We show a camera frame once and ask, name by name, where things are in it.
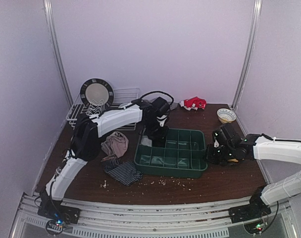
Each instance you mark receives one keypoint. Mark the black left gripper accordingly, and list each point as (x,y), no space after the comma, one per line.
(156,134)

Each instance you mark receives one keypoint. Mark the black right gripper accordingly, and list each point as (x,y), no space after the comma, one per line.
(213,153)

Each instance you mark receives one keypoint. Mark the grey boxer briefs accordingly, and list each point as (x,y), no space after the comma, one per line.
(145,141)

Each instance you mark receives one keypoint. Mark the green compartment tray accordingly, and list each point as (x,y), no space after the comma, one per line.
(181,155)

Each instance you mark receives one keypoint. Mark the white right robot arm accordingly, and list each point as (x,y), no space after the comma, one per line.
(263,147)

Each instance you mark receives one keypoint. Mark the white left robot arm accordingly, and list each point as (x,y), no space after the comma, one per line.
(85,146)

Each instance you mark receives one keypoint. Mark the grey crumpled underwear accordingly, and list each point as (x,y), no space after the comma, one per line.
(173,106)

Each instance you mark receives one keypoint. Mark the beige striped underwear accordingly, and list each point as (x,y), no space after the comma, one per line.
(115,144)

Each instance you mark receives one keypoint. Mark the blue striped underwear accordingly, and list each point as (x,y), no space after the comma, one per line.
(125,173)

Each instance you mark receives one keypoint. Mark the patterned white bowl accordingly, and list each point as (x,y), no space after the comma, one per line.
(226,115)

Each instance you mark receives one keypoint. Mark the red cloth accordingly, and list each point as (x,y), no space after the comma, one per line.
(194,103)

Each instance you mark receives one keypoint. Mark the black rimmed plate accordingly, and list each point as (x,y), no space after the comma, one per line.
(95,91)

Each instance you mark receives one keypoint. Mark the white wire dish rack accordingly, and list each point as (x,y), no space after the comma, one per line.
(121,97)

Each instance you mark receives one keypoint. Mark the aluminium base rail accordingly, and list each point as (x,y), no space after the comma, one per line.
(104,220)

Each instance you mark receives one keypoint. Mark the right aluminium frame post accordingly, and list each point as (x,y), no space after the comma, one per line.
(249,51)

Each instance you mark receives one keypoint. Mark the aluminium frame post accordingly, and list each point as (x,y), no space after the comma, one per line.
(249,51)
(54,42)

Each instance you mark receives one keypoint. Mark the left aluminium frame post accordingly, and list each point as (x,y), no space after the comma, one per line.
(54,42)

